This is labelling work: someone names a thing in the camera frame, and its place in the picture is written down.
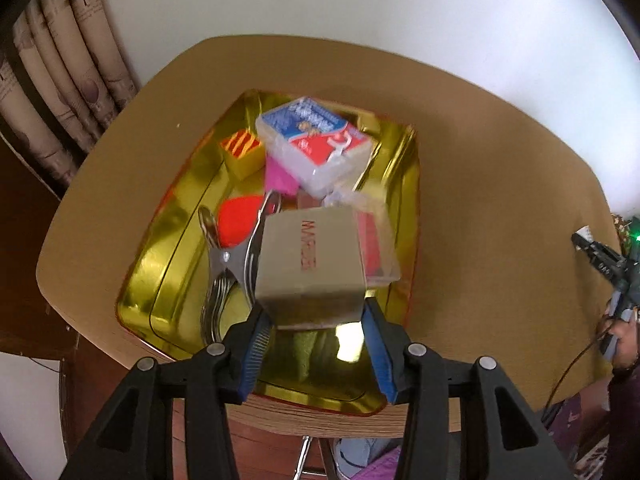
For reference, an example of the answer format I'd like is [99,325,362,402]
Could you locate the silver metal nail clipper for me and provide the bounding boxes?
[198,192,282,344]

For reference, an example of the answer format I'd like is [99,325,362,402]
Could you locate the clear box with red packet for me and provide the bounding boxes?
[322,188,401,289]

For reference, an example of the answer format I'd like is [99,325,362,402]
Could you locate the pink beige cube box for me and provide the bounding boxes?
[255,206,366,330]

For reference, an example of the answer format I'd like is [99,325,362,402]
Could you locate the red rectangular block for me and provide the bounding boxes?
[217,192,281,248]

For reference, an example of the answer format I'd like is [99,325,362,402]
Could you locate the pink rectangular block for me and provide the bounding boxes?
[264,155,299,197]

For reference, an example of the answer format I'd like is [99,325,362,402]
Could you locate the red yellow striped cube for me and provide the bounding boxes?
[220,129,266,181]

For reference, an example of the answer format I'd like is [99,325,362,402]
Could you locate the blue red dental floss box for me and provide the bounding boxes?
[255,96,374,200]

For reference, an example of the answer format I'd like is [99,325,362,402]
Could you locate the black white zigzag cube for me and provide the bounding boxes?
[576,226,593,243]

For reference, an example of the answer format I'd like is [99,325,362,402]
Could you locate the person right hand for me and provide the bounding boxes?
[605,309,639,370]

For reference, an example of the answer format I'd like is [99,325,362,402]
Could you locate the beige patterned curtain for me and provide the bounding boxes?
[1,0,138,197]

